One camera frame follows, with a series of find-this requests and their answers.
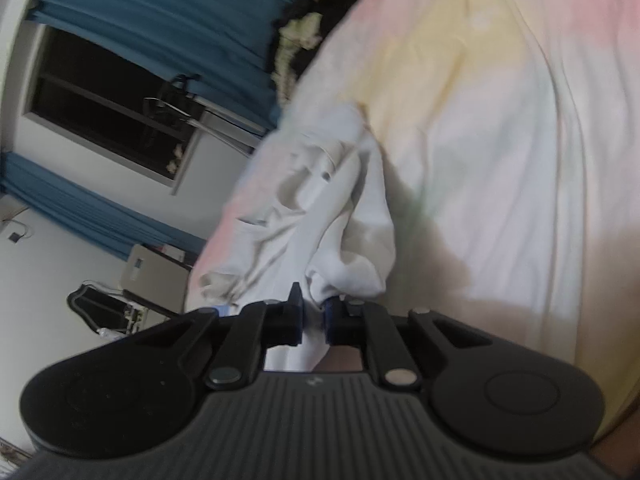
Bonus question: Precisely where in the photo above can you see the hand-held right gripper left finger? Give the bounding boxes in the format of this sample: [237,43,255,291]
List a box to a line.
[134,282,304,390]

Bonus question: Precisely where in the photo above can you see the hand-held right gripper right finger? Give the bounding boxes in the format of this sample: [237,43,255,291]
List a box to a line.
[323,297,493,389]

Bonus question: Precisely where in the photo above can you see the light grey t-shirt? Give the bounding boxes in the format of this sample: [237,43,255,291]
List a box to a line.
[197,104,397,372]

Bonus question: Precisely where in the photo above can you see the pile of dark clothes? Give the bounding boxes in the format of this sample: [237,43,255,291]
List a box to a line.
[269,0,376,111]

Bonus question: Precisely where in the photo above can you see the beige and black chair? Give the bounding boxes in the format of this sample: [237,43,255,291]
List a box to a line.
[119,244,195,317]

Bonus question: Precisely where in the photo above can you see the garment steamer stand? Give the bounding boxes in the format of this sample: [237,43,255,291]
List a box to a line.
[142,74,273,157]

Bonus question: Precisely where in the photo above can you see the narrow blue curtain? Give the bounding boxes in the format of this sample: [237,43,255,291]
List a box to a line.
[0,152,207,262]

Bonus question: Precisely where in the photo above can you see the pastel tie-dye bed blanket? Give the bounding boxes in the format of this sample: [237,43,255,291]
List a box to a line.
[186,0,640,443]

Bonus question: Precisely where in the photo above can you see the cream knitted plush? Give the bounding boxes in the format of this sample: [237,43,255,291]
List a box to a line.
[274,10,327,92]

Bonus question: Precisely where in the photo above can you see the dark window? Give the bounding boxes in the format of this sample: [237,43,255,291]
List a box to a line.
[21,24,202,197]

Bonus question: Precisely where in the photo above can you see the wide blue curtain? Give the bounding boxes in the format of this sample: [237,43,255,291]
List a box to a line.
[25,0,396,137]

